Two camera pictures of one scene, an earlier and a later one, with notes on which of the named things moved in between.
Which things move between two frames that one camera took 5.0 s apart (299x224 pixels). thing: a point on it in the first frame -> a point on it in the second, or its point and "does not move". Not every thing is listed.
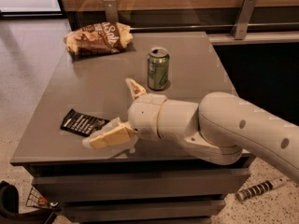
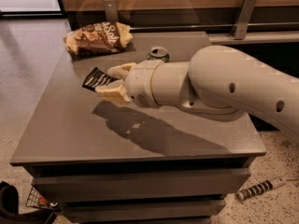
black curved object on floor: x=9 y=213 does not move
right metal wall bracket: x=240 y=28 does not move
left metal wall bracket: x=111 y=11 does not move
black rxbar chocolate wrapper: x=81 y=123 -> x=95 y=78
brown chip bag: x=101 y=38 does not move
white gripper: x=145 y=114 -> x=141 y=81
